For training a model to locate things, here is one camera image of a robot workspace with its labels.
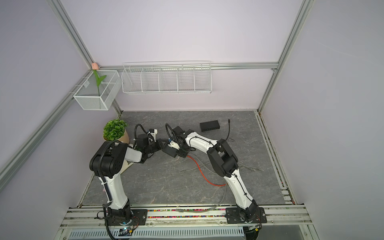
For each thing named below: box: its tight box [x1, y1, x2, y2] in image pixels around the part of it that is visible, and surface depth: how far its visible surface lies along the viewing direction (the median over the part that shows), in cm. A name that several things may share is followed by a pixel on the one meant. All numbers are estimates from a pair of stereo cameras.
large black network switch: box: [157, 138, 178, 158], surface depth 96 cm
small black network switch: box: [199, 120, 220, 132], surface depth 115 cm
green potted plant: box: [103, 118, 130, 144], surface depth 92 cm
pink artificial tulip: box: [91, 62, 107, 97], surface depth 92 cm
